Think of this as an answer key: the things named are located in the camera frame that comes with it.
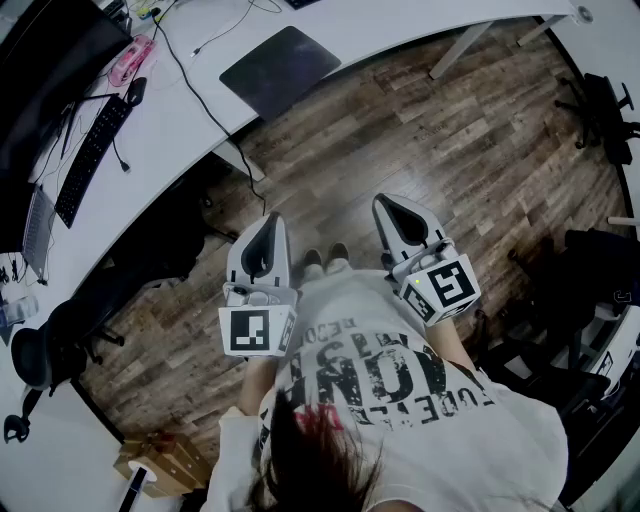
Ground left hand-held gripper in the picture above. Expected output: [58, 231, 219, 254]
[218, 211, 301, 359]

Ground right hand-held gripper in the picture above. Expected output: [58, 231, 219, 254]
[372, 193, 483, 329]

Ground black mouse pad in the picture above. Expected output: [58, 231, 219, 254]
[218, 25, 343, 123]

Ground person's left forearm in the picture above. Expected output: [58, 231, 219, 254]
[238, 353, 282, 417]

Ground person's right forearm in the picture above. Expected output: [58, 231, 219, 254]
[425, 313, 479, 376]

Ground black computer mouse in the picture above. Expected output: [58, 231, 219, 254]
[127, 76, 149, 108]

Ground person's light trousers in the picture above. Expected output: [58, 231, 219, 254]
[299, 260, 359, 289]

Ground white desk support panel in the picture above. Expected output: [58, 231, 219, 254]
[212, 135, 266, 182]

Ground black office chair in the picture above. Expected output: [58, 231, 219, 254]
[553, 72, 636, 166]
[3, 298, 126, 445]
[507, 227, 640, 416]

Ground white desk leg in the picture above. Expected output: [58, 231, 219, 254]
[429, 20, 496, 80]
[514, 14, 569, 47]

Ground cardboard box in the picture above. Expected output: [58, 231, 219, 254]
[113, 432, 212, 500]

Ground white printed t-shirt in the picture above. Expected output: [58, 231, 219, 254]
[199, 272, 571, 512]

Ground silver laptop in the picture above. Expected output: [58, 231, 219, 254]
[21, 183, 57, 282]

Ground pink wipes packet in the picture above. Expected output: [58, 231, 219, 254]
[109, 34, 157, 85]

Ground black and white rod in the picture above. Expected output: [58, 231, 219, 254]
[118, 462, 151, 512]

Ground black computer monitor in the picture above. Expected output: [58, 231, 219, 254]
[0, 0, 135, 187]

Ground thick black cable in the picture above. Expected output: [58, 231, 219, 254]
[149, 0, 269, 217]

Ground black keyboard cable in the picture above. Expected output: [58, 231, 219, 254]
[110, 137, 133, 175]

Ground thin cable with plug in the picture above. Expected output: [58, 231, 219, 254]
[192, 0, 286, 56]

